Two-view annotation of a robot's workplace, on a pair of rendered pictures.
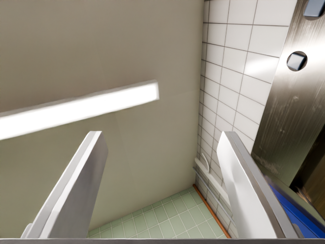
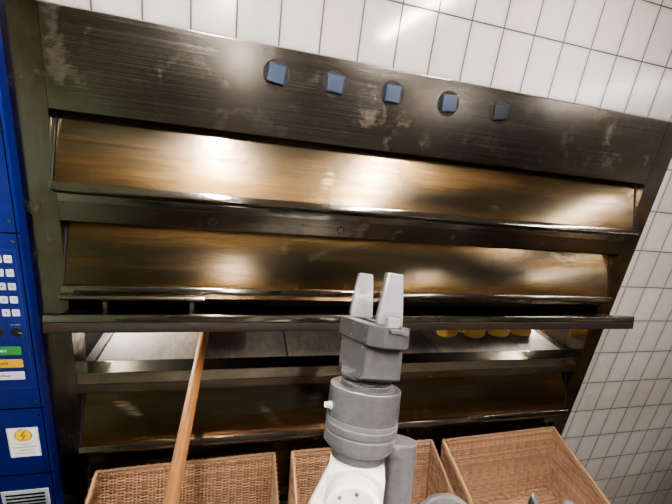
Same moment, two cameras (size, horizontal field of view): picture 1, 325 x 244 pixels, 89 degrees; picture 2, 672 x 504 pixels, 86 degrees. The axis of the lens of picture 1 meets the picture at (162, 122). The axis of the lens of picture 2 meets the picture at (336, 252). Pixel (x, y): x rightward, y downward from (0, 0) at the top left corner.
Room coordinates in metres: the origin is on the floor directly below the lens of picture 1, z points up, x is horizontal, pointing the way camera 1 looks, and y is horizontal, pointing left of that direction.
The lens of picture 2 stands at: (0.05, 0.45, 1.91)
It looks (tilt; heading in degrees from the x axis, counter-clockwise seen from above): 18 degrees down; 281
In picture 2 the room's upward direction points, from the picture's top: 8 degrees clockwise
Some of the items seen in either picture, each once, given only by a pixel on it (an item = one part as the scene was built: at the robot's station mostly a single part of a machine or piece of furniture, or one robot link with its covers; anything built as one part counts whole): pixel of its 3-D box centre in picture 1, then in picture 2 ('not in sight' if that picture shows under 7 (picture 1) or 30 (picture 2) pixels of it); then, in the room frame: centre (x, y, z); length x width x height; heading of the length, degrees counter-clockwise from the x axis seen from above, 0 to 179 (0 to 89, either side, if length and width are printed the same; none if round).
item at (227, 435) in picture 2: not in sight; (365, 400); (0.08, -0.66, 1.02); 1.79 x 0.11 x 0.19; 26
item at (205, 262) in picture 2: not in sight; (390, 267); (0.08, -0.66, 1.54); 1.79 x 0.11 x 0.19; 26
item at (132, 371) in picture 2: not in sight; (369, 363); (0.09, -0.68, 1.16); 1.80 x 0.06 x 0.04; 26
